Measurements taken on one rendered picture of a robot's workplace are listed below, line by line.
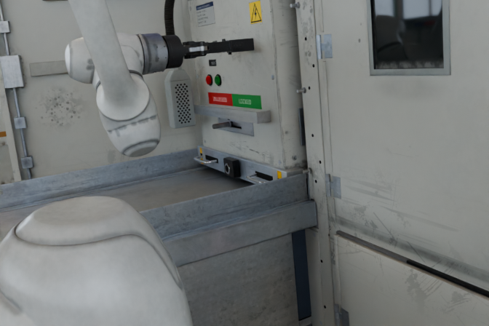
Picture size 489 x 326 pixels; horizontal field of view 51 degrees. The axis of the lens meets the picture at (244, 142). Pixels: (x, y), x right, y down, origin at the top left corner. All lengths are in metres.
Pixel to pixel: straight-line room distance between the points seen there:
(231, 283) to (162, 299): 0.74
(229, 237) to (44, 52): 0.94
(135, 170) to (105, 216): 1.18
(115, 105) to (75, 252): 0.59
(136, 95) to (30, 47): 0.83
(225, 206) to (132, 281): 0.72
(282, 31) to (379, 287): 0.60
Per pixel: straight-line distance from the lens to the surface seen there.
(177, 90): 1.56
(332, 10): 1.07
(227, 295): 1.20
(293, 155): 1.26
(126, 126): 1.02
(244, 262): 1.20
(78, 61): 1.11
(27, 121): 1.80
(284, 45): 1.23
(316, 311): 1.37
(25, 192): 1.59
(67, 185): 1.60
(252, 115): 1.26
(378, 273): 1.10
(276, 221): 1.18
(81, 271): 0.43
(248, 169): 1.39
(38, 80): 1.78
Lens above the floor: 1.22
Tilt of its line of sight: 10 degrees down
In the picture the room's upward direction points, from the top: 5 degrees counter-clockwise
